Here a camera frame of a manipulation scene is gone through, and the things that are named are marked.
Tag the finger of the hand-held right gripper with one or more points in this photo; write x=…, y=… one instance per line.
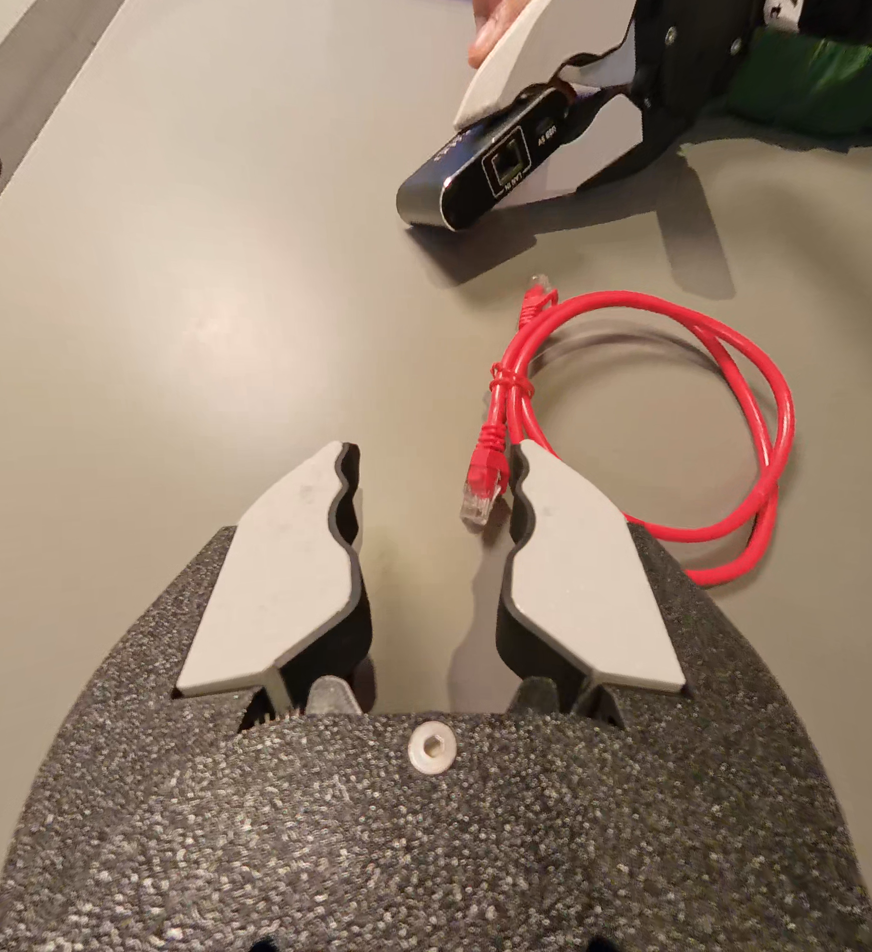
x=503, y=67
x=600, y=134

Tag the black ethernet hub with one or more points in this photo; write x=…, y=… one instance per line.
x=473, y=171

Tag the person's right forearm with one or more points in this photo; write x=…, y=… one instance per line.
x=823, y=82

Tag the person's right hand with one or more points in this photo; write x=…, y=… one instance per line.
x=493, y=27

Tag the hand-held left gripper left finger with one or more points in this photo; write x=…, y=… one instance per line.
x=273, y=595

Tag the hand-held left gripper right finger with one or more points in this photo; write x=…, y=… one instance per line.
x=592, y=595

